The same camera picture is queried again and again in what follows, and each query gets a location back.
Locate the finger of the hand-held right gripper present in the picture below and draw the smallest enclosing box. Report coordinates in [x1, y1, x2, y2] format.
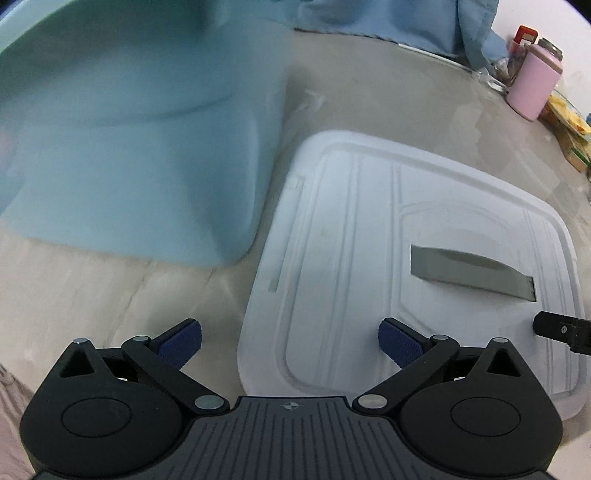
[532, 311, 591, 356]

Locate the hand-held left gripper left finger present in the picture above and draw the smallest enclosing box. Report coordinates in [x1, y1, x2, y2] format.
[58, 318, 230, 413]

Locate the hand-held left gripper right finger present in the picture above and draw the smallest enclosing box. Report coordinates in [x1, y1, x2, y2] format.
[353, 317, 533, 413]

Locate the white plastic lid grey handle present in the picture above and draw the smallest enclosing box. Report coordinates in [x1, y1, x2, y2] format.
[237, 130, 584, 419]

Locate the marble desktop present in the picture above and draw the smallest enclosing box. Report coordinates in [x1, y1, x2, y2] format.
[0, 25, 591, 480]

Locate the green and white box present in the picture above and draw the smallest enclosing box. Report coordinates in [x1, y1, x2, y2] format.
[555, 124, 591, 174]

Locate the pink cloth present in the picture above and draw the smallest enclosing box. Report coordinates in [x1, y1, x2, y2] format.
[0, 362, 35, 480]

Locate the light blue plastic storage bin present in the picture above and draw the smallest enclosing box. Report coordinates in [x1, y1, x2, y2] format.
[0, 0, 290, 269]

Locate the yellow snack packet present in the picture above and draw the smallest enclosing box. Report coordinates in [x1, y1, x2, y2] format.
[546, 91, 591, 136]

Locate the pink tumbler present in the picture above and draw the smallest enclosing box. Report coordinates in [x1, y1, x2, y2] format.
[506, 44, 564, 122]

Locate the glass jar dark lid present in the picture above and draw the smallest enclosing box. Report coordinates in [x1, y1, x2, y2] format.
[537, 37, 565, 62]

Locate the red lid container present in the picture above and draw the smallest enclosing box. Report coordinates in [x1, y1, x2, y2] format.
[507, 25, 539, 88]

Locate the blue cloth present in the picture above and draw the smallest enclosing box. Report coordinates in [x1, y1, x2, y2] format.
[277, 0, 509, 71]

